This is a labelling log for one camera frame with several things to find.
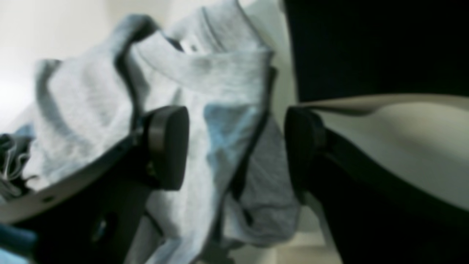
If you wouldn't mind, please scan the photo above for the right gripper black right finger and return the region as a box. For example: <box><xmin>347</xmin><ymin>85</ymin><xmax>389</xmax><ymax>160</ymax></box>
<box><xmin>284</xmin><ymin>107</ymin><xmax>469</xmax><ymax>264</ymax></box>

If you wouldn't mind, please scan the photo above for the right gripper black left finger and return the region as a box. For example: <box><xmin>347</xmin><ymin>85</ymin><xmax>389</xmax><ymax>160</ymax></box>
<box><xmin>0</xmin><ymin>106</ymin><xmax>189</xmax><ymax>264</ymax></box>

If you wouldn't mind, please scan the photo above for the grey t-shirt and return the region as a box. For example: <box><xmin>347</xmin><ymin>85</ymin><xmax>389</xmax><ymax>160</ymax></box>
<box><xmin>1</xmin><ymin>0</ymin><xmax>300</xmax><ymax>264</ymax></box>

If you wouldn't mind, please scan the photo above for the dark navy cloth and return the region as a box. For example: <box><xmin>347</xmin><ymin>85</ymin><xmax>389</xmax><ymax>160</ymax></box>
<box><xmin>284</xmin><ymin>0</ymin><xmax>469</xmax><ymax>102</ymax></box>

